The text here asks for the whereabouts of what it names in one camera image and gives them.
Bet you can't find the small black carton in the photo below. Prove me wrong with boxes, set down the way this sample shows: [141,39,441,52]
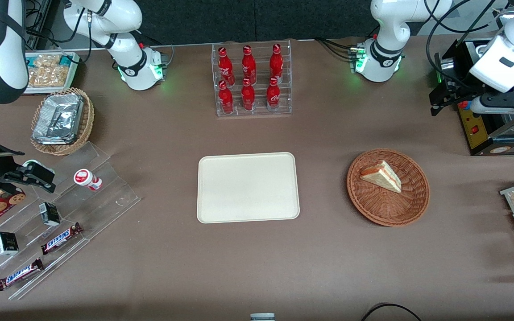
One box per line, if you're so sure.
[0,231,19,256]
[39,202,61,227]

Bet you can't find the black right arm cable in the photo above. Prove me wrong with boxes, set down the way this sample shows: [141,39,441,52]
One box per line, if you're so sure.
[24,0,108,64]

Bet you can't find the clear bag of crackers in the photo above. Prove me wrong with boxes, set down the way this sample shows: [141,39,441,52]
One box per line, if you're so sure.
[28,66,71,88]
[33,54,62,68]

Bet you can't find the silver foil packet stack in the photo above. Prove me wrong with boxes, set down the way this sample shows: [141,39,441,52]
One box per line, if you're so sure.
[32,93,84,145]

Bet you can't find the red white yogurt bottle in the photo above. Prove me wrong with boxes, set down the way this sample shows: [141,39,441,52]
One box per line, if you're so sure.
[74,169,103,191]

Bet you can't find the black hot food display case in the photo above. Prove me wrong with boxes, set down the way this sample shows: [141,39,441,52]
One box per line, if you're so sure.
[435,38,514,156]

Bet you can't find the cream plastic tray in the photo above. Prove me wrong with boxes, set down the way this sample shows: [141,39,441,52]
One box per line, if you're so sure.
[197,152,300,224]

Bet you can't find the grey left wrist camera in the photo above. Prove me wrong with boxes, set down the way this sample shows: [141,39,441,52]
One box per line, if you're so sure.
[468,95,514,115]

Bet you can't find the red cola bottle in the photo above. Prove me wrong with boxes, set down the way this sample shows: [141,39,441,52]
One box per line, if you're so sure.
[269,43,284,83]
[218,47,235,86]
[218,80,234,114]
[266,77,281,111]
[241,78,256,111]
[242,45,257,85]

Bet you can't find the black left base cables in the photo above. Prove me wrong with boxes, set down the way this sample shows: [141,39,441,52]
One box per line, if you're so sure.
[314,33,380,62]

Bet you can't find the light tan wicker basket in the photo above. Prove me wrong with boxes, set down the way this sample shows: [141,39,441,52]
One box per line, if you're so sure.
[30,87,95,156]

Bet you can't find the clear acrylic stepped display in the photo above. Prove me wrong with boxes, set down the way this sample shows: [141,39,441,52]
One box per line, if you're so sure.
[0,142,141,300]

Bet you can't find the white snack tray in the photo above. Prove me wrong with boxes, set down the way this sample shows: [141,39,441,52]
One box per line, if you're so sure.
[24,51,80,95]

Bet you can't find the triangular white bread sandwich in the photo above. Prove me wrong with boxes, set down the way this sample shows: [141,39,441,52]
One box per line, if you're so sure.
[360,160,402,193]

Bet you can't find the black base cables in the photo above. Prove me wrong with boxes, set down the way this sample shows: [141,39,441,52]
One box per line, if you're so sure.
[141,30,175,68]
[314,33,380,62]

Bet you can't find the black looped cable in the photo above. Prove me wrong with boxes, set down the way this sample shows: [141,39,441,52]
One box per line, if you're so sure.
[361,303,423,321]

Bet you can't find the black right base cables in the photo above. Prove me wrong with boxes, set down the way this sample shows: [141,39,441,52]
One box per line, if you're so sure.
[141,30,175,68]

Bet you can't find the brown Snickers bar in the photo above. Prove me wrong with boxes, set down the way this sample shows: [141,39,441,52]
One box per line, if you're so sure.
[0,258,44,291]
[41,222,83,255]

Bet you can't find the brown round wicker basket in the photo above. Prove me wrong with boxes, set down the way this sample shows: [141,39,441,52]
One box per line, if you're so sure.
[346,148,431,227]

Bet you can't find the white green small container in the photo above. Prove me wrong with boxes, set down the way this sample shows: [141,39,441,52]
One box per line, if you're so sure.
[22,159,55,175]

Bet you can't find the clear acrylic bottle rack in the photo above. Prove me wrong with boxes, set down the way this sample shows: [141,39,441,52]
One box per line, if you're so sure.
[211,40,292,117]

